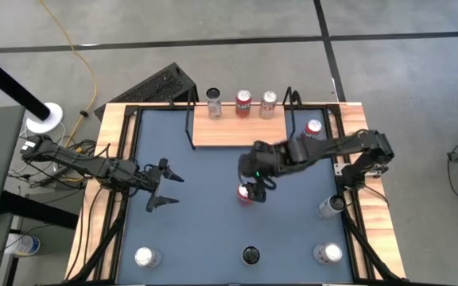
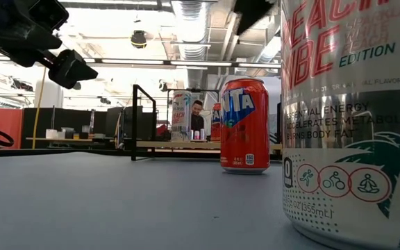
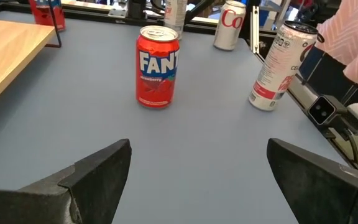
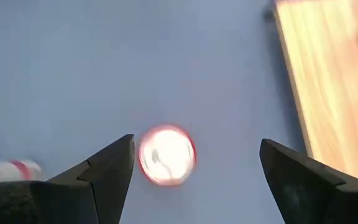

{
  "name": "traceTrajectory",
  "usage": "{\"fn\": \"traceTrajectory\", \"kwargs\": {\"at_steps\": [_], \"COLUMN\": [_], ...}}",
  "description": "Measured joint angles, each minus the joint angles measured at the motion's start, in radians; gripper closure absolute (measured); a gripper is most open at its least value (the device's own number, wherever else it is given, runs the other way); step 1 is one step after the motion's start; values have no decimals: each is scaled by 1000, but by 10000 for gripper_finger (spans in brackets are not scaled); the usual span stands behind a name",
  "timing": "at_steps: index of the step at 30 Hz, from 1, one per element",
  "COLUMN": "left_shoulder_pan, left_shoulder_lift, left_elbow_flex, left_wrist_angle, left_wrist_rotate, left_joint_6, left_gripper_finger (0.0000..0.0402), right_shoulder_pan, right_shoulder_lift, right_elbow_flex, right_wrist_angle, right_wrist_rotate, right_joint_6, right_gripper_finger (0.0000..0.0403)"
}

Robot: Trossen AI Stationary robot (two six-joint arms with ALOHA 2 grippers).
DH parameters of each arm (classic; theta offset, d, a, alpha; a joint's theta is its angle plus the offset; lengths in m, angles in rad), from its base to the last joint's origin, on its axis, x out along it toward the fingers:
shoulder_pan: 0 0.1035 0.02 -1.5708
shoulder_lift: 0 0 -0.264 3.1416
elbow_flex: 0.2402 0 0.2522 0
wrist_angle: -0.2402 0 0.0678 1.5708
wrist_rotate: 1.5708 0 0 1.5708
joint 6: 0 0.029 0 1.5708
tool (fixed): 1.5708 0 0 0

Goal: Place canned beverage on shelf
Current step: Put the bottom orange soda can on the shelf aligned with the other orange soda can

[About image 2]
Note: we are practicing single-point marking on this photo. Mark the black metal table frame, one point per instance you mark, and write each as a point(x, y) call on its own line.
point(47, 151)

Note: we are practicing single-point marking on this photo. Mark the orange partition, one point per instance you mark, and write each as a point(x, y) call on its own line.
point(3, 126)

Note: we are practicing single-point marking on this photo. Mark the person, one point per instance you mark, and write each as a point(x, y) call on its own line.
point(197, 119)

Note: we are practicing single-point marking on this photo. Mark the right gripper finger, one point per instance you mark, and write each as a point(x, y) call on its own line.
point(255, 10)

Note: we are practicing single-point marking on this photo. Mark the wooden shelf with black frame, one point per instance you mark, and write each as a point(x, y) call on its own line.
point(172, 144)

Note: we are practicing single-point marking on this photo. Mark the red Fanta soda can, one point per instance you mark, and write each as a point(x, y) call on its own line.
point(245, 139)
point(216, 126)

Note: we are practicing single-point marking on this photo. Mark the grey-blue table mat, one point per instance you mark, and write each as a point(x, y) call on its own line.
point(116, 208)

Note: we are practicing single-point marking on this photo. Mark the black dome ceiling fixture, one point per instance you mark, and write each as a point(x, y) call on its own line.
point(138, 40)

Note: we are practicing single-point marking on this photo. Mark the white box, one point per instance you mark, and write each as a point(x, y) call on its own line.
point(51, 134)

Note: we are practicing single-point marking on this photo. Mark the ceiling light rail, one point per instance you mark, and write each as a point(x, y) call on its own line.
point(200, 63)

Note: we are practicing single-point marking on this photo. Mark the wooden bench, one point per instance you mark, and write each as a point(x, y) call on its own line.
point(64, 139)

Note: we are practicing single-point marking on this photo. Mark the black room divider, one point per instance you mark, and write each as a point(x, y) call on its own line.
point(71, 119)

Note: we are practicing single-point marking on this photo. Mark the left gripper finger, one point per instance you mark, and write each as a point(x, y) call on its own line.
point(19, 48)
point(73, 71)

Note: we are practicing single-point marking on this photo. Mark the white Celsius slim can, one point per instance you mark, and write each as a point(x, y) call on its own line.
point(181, 118)
point(352, 139)

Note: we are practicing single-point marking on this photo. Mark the silver ceiling duct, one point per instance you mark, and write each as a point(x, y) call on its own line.
point(189, 34)

